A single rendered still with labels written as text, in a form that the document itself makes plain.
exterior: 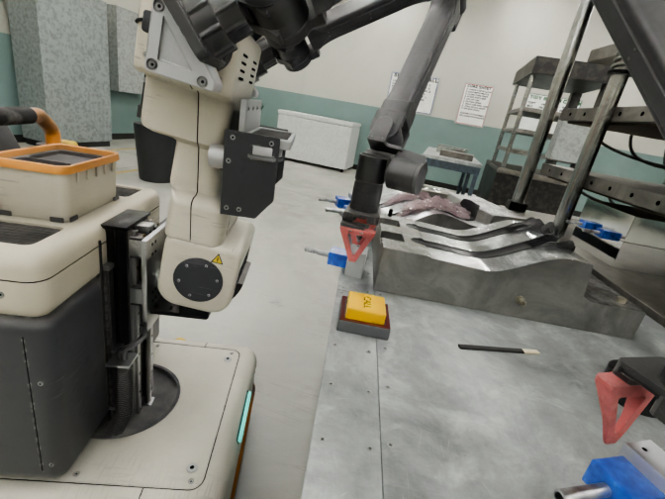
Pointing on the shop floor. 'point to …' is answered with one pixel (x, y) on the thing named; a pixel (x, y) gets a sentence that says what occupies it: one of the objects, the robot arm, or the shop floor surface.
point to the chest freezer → (321, 139)
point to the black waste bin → (153, 154)
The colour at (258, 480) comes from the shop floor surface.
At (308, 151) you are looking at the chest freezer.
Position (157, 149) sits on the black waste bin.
